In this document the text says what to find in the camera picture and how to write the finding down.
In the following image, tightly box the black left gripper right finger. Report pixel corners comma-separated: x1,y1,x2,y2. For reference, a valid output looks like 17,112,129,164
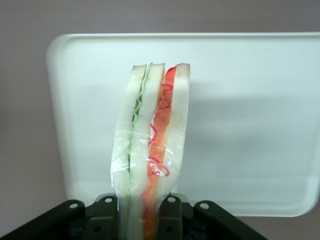
154,195,185,240

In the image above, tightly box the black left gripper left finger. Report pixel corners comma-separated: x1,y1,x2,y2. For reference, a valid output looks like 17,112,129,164
84,194,121,240

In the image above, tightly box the triangle sandwich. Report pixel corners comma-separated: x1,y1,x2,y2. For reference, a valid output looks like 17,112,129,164
108,62,192,240

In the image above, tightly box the beige plastic tray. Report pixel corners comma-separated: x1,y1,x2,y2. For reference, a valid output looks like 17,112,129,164
45,31,320,218

